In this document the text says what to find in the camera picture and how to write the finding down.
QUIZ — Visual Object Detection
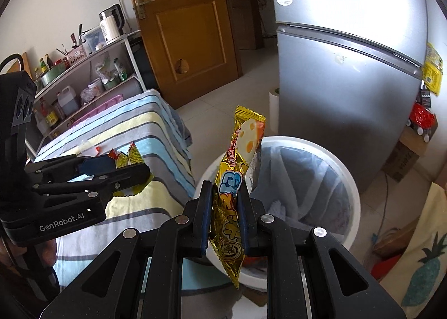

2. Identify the clear plastic storage container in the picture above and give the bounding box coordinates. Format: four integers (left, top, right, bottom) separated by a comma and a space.
83, 26, 106, 53

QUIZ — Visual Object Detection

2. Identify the metal kitchen shelf rack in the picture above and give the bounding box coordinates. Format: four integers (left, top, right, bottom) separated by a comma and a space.
25, 30, 146, 159

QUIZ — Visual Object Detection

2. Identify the white trash bin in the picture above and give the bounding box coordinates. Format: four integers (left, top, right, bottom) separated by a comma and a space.
193, 135, 362, 289

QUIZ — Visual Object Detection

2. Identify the white electric kettle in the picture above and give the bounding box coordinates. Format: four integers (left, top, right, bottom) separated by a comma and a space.
99, 4, 125, 43

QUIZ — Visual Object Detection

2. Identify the dark sauce bottle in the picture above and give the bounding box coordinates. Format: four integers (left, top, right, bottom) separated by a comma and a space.
39, 97, 59, 128

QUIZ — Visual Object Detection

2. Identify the striped tablecloth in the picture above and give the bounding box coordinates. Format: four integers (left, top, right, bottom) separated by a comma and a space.
35, 90, 196, 288

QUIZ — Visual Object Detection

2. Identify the pink utensil basket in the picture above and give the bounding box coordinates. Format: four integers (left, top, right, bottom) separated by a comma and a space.
67, 45, 87, 66

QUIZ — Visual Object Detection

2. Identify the wooden cutting board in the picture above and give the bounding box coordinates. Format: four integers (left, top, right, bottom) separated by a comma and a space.
6, 51, 34, 80

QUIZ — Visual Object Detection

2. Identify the pineapple print cloth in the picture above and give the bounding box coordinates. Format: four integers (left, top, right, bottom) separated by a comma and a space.
380, 183, 446, 318

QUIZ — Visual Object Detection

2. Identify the silver refrigerator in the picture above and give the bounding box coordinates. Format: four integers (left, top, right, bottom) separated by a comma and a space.
274, 0, 429, 191

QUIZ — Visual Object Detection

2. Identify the gold ice cream wrapper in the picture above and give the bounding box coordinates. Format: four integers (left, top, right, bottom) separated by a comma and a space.
210, 105, 266, 288

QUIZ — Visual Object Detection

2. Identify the red yellow snack bag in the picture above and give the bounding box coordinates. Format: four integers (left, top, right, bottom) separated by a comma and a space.
108, 142, 154, 196

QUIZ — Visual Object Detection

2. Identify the green metal basin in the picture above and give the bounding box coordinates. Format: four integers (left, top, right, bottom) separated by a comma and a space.
40, 63, 66, 87

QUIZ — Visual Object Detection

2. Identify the person's left hand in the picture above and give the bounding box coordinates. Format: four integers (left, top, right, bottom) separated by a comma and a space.
0, 238, 57, 267

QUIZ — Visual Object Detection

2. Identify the wooden door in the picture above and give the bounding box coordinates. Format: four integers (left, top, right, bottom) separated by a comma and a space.
133, 0, 242, 108

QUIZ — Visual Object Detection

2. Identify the cardboard box on floor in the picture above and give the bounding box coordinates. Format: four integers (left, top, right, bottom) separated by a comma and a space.
382, 124, 437, 182

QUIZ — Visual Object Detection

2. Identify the white plastic jug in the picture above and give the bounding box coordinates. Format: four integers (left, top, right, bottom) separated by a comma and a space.
57, 85, 80, 116

